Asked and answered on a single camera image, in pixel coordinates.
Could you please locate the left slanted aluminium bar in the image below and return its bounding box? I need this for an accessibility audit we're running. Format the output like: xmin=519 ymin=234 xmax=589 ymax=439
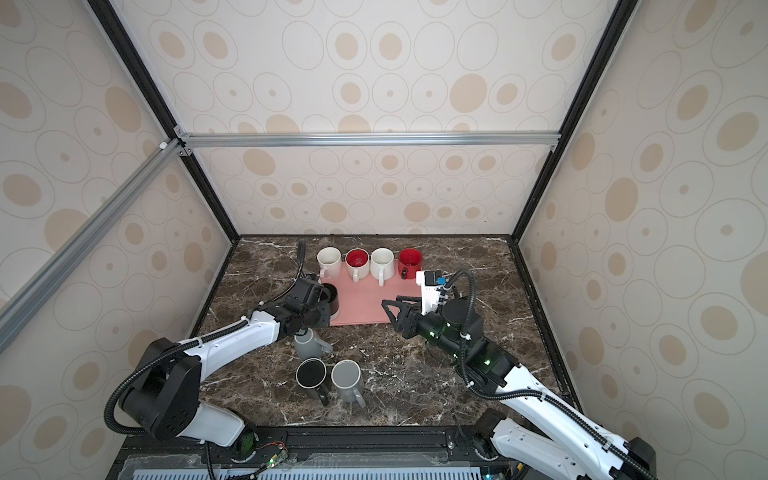
xmin=1 ymin=138 xmax=181 ymax=350

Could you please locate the white mug black handle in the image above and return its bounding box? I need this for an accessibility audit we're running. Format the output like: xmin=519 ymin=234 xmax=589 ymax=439
xmin=323 ymin=283 xmax=339 ymax=320

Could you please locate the grey mug back row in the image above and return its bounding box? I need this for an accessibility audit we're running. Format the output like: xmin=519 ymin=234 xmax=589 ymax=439
xmin=292 ymin=328 xmax=333 ymax=360

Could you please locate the black mug white rim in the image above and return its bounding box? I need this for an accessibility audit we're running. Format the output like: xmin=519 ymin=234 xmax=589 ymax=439
xmin=295 ymin=358 xmax=330 ymax=407

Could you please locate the pink rectangular tray mat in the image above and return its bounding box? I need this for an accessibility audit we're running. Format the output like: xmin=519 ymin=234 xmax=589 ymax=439
xmin=322 ymin=268 xmax=420 ymax=327

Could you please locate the black corner post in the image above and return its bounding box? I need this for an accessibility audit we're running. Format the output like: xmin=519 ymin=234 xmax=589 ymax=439
xmin=510 ymin=0 xmax=640 ymax=245
xmin=87 ymin=0 xmax=240 ymax=243

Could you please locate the white ribbed-bottom mug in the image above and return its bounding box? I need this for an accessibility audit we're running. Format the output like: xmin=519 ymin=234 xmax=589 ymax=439
xmin=370 ymin=248 xmax=396 ymax=287

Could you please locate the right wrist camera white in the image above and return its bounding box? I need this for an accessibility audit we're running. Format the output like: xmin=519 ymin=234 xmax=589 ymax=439
xmin=416 ymin=270 xmax=447 ymax=316

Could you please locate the cream mug red inside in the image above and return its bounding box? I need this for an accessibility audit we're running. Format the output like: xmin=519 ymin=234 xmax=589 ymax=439
xmin=345 ymin=248 xmax=370 ymax=283

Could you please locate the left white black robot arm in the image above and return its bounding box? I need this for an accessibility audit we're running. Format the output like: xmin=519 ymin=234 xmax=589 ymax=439
xmin=103 ymin=278 xmax=331 ymax=457

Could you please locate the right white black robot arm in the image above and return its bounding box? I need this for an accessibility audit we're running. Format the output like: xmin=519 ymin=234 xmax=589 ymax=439
xmin=381 ymin=296 xmax=656 ymax=479

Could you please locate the grey mug row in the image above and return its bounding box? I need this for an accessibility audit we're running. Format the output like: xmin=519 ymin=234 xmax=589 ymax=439
xmin=331 ymin=359 xmax=366 ymax=409
xmin=292 ymin=328 xmax=333 ymax=360

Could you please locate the pale pink mug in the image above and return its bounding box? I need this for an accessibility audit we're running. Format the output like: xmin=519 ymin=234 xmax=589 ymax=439
xmin=316 ymin=247 xmax=343 ymax=280

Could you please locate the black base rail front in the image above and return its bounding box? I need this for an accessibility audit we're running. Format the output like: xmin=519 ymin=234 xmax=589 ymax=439
xmin=107 ymin=426 xmax=530 ymax=479

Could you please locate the right black corner post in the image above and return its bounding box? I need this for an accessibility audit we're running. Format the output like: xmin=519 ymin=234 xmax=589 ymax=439
xmin=510 ymin=0 xmax=640 ymax=245

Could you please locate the left black corner post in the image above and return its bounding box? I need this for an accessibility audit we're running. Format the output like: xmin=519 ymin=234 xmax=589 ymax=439
xmin=87 ymin=0 xmax=240 ymax=243

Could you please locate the grey mug front row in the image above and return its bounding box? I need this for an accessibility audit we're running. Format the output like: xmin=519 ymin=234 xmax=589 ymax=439
xmin=331 ymin=359 xmax=366 ymax=409

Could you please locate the horizontal aluminium frame bar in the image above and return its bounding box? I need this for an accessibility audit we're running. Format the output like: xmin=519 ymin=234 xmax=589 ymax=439
xmin=181 ymin=131 xmax=560 ymax=148

